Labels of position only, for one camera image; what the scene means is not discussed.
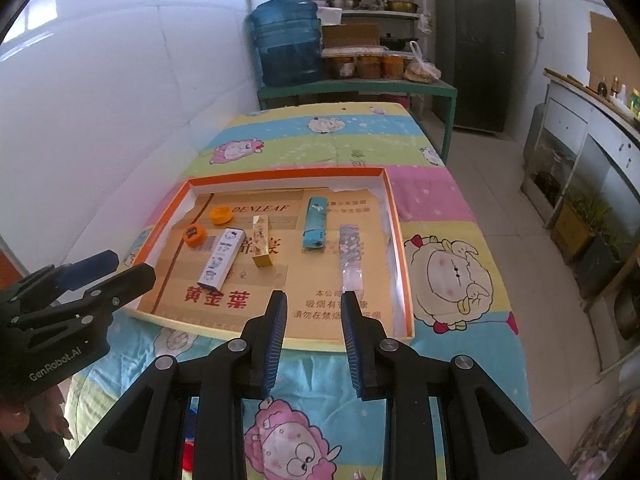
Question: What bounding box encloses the white plastic bag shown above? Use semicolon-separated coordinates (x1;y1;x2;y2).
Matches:
404;40;442;84

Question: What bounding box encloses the teal floral lighter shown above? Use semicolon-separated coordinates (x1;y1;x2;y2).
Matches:
302;196;328;250

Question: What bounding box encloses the orange round tape measure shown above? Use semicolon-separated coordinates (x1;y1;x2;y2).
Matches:
182;223;207;248

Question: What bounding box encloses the brown cardboard box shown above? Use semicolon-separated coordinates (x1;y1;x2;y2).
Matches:
322;23;380;49

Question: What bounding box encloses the green metal bench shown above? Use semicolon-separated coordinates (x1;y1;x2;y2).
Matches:
257;79;458;162

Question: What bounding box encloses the gold YSL rectangular box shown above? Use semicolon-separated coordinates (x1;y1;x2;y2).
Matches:
250;214;272;268

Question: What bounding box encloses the white Hello Kitty box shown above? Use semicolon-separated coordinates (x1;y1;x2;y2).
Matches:
198;229;245;292

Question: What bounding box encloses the dark grey refrigerator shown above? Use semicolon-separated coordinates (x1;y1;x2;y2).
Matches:
435;0;516;133

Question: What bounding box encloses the orange plastic bottle cap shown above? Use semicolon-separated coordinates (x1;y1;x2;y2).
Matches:
208;206;233;226

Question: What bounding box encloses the orange-rimmed cardboard tray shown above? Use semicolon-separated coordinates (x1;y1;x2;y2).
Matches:
127;167;416;352

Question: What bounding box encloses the clear patterned plastic case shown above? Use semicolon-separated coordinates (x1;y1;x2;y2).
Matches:
338;224;363;292

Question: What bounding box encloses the white cabinet counter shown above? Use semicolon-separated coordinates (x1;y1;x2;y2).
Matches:
521;70;639;372

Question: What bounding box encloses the blue water jug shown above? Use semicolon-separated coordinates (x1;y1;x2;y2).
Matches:
250;0;322;88

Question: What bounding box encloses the person's left hand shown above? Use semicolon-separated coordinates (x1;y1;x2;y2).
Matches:
0;386;74;440

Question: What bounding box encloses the colourful cartoon bed sheet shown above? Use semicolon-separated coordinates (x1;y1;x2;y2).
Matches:
62;102;538;479

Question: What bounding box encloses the potted green plant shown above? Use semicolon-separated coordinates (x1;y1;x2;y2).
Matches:
551;188;612;264

